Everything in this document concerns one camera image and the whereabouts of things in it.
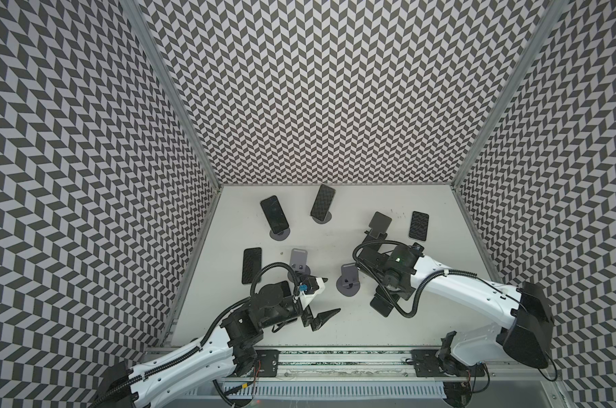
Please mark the aluminium corner post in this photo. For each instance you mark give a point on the aluminium corner post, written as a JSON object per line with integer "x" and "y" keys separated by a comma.
{"x": 527, "y": 58}
{"x": 141, "y": 30}

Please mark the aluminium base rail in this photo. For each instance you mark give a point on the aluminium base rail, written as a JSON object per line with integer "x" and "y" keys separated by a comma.
{"x": 359, "y": 363}

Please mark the black flat stand back right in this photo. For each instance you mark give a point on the black flat stand back right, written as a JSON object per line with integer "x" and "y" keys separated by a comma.
{"x": 377, "y": 228}

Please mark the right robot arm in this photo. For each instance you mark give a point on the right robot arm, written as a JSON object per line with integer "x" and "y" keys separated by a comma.
{"x": 521, "y": 318}

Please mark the purple-edged phone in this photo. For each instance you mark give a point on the purple-edged phone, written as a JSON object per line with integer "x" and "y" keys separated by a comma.
{"x": 274, "y": 214}

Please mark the teal-edged phone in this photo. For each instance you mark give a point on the teal-edged phone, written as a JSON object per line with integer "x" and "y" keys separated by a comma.
{"x": 323, "y": 201}
{"x": 252, "y": 258}

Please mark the black flat stand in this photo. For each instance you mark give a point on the black flat stand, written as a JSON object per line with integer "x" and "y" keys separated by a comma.
{"x": 377, "y": 228}
{"x": 382, "y": 305}

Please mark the grey round stand near left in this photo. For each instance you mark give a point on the grey round stand near left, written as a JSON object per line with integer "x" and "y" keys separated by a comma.
{"x": 298, "y": 261}

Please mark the grey round stand far-left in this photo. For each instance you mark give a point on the grey round stand far-left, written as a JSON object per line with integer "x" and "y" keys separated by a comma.
{"x": 281, "y": 236}

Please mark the aluminium corner post right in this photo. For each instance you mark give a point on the aluminium corner post right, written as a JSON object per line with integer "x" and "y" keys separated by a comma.
{"x": 527, "y": 58}

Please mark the black phone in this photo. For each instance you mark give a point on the black phone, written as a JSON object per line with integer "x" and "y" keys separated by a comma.
{"x": 394, "y": 297}

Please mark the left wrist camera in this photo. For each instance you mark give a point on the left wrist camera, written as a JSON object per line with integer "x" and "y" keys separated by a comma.
{"x": 308, "y": 285}

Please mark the grey round stand middle back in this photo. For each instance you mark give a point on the grey round stand middle back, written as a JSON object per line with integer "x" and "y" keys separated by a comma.
{"x": 325, "y": 220}

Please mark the white vent strip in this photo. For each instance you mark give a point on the white vent strip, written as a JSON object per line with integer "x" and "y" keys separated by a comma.
{"x": 342, "y": 391}

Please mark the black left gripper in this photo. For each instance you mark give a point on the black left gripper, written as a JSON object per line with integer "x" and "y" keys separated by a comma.
{"x": 320, "y": 319}

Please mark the aluminium corner post left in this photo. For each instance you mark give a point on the aluminium corner post left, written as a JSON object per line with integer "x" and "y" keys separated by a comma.
{"x": 141, "y": 30}

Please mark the black flat stand front right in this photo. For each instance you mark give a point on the black flat stand front right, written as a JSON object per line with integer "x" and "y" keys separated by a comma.
{"x": 382, "y": 305}

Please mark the grey round stand centre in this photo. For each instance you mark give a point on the grey round stand centre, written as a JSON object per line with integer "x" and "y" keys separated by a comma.
{"x": 348, "y": 284}

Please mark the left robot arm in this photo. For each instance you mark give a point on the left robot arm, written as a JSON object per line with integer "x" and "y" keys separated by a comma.
{"x": 278, "y": 296}

